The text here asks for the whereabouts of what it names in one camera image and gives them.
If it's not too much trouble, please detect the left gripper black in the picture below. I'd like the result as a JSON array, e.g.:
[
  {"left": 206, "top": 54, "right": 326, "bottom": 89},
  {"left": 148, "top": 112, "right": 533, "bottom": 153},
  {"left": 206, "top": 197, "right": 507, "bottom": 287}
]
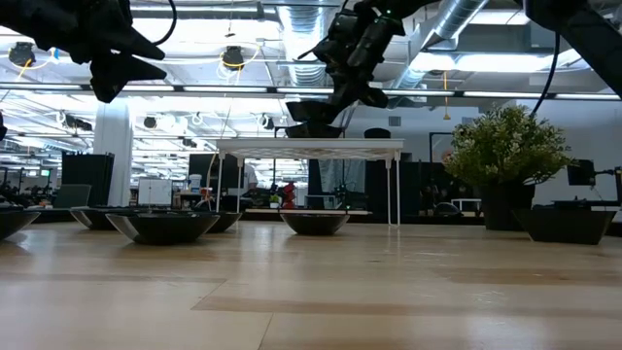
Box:
[{"left": 56, "top": 0, "right": 168, "bottom": 105}]

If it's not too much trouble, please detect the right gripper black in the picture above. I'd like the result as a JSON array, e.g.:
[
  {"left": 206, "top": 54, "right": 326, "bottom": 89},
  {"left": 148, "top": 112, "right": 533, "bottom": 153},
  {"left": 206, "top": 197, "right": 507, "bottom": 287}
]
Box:
[{"left": 312, "top": 4, "right": 407, "bottom": 111}]

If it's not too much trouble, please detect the black monitor on arm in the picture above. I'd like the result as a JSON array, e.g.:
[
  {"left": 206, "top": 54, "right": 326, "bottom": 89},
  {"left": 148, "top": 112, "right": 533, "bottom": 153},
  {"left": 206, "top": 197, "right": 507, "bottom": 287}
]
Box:
[{"left": 567, "top": 159, "right": 622, "bottom": 205}]

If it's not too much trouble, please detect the white lattice rack shelf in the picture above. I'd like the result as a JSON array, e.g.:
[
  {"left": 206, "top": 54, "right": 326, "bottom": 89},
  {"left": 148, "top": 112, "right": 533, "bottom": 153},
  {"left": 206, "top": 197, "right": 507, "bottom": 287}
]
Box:
[{"left": 216, "top": 137, "right": 405, "bottom": 228}]

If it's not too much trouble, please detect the white square pillar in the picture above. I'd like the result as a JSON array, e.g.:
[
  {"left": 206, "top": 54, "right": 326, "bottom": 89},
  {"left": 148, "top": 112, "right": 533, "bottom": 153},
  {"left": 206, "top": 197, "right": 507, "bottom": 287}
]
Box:
[{"left": 93, "top": 99, "right": 134, "bottom": 208}]

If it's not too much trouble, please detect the black ceiling device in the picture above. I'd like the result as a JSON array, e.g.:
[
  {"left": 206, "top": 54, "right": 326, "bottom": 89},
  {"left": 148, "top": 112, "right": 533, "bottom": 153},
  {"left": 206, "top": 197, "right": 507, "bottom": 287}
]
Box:
[
  {"left": 222, "top": 45, "right": 246, "bottom": 73},
  {"left": 8, "top": 41, "right": 37, "bottom": 68}
]

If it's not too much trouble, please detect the long ceiling light strip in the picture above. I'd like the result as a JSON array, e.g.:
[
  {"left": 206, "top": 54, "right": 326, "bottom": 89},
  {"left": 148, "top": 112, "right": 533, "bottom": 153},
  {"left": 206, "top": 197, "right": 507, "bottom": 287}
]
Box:
[{"left": 0, "top": 83, "right": 622, "bottom": 102}]

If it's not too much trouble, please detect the black cabinet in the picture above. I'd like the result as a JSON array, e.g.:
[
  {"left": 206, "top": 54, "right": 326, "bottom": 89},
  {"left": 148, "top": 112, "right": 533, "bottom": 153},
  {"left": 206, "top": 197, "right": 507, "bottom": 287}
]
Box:
[{"left": 61, "top": 152, "right": 116, "bottom": 208}]

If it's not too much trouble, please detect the black screen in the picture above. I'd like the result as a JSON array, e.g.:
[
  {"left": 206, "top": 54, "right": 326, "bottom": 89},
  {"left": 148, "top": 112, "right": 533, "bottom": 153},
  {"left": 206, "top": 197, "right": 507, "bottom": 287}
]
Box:
[{"left": 188, "top": 153, "right": 245, "bottom": 196}]

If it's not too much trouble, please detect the white cabinet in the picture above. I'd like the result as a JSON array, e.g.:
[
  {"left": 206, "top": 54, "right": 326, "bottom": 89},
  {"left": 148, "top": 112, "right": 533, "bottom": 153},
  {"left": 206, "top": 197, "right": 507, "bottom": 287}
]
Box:
[{"left": 137, "top": 178, "right": 174, "bottom": 207}]

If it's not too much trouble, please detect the person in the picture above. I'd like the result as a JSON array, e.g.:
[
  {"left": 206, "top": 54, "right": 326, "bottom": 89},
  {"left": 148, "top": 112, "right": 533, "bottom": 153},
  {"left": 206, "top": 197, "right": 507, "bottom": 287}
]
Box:
[{"left": 240, "top": 162, "right": 259, "bottom": 196}]

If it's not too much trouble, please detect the grey chair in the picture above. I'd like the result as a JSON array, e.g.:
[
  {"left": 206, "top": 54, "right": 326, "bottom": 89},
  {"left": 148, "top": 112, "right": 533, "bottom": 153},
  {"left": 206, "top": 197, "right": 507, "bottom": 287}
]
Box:
[{"left": 52, "top": 184, "right": 92, "bottom": 209}]

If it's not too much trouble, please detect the green potted plant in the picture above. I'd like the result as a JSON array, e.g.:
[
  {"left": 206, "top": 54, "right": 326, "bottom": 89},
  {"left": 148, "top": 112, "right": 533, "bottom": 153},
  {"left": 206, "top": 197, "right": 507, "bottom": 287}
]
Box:
[{"left": 442, "top": 104, "right": 578, "bottom": 232}]

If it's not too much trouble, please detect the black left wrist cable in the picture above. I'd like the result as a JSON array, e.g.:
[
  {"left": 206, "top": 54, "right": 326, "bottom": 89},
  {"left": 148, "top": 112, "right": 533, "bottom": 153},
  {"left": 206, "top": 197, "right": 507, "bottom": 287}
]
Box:
[{"left": 154, "top": 0, "right": 178, "bottom": 48}]

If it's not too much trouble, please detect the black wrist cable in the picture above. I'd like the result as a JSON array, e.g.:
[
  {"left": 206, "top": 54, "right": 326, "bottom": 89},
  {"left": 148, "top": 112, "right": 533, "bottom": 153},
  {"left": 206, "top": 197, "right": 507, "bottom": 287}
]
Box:
[
  {"left": 154, "top": 0, "right": 178, "bottom": 48},
  {"left": 529, "top": 31, "right": 563, "bottom": 118}
]

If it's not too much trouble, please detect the silver spiral ventilation duct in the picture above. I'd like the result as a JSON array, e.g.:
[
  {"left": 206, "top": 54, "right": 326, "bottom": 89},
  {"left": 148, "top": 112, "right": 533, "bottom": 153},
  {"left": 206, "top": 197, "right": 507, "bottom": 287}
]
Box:
[
  {"left": 388, "top": 0, "right": 490, "bottom": 93},
  {"left": 275, "top": 0, "right": 332, "bottom": 128}
]

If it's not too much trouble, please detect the yellow hanging cord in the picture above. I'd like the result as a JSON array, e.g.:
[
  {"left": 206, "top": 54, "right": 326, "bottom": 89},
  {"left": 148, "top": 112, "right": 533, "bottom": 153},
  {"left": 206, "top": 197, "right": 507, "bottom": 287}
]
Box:
[{"left": 441, "top": 70, "right": 452, "bottom": 123}]

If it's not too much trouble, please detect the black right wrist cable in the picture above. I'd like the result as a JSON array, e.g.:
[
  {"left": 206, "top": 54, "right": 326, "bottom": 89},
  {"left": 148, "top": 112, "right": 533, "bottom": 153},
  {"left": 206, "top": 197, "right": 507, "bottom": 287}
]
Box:
[{"left": 529, "top": 31, "right": 563, "bottom": 118}]

